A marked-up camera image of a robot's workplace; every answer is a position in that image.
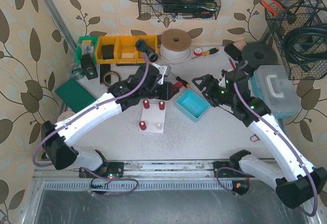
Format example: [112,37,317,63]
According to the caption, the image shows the teal clear toolbox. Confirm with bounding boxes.
[250,65,301,119]

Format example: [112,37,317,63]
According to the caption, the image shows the black orange flathead screwdriver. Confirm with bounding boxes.
[171,73,191,88]

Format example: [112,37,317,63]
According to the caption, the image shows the small brass padlock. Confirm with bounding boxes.
[250,134,260,142]

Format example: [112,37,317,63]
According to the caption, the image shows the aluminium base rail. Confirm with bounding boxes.
[32,159,310,193]

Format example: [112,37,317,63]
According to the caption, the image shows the white peg base plate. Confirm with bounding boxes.
[139,101,166,134]

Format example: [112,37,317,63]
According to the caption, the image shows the black meter device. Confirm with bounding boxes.
[80,54,98,80]

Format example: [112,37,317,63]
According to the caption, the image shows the orange handled pliers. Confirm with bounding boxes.
[260,0,286,17]

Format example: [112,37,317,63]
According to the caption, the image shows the green notebook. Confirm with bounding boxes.
[55,79,96,113]

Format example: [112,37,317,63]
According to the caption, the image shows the grey pipe fitting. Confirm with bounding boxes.
[135,40,158,63]

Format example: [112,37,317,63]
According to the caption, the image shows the white cable spool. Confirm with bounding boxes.
[159,29,192,65]

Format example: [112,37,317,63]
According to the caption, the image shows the black coiled hose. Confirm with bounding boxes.
[283,0,327,71]

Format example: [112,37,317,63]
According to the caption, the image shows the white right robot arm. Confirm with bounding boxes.
[192,70,326,212]

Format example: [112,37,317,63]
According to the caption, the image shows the yellow bin right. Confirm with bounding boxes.
[135,35,158,64]

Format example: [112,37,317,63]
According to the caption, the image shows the teal spring tray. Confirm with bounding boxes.
[175,89,210,122]

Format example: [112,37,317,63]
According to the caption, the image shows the green storage bin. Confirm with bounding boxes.
[75,36,99,64]

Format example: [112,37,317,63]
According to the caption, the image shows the red white tape roll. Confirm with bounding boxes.
[194,47,202,57]

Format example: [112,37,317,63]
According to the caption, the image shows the right wire basket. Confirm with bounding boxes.
[265,0,326,80]

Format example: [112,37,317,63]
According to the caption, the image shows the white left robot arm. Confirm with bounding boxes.
[41,65,179,171]

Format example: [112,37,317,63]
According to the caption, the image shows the yellow bin left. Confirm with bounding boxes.
[96,36,117,64]

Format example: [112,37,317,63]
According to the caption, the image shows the black box in bin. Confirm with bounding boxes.
[101,44,114,60]

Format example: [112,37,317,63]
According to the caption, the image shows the large red spring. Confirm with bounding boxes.
[139,121,147,131]
[143,99,150,109]

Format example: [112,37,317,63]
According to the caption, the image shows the yellow bin middle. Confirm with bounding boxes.
[115,35,139,64]

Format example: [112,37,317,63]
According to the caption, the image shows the red handled hex key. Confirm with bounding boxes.
[228,58,236,70]

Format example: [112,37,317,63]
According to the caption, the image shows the black block with sponge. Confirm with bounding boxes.
[224,40,247,61]

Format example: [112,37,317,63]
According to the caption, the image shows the yellow black screwdriver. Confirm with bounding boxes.
[191,47,219,60]

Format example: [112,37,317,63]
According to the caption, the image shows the yellow bin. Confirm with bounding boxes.
[115,35,139,64]
[135,35,158,64]
[96,36,117,64]

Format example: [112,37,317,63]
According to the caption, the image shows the glass jar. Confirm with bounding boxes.
[71,63,84,80]

